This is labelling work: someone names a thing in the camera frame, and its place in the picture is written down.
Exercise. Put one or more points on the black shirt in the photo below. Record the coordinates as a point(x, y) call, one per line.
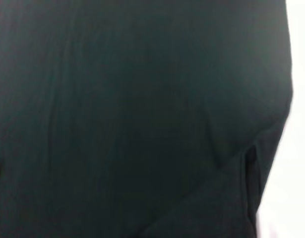
point(117, 99)

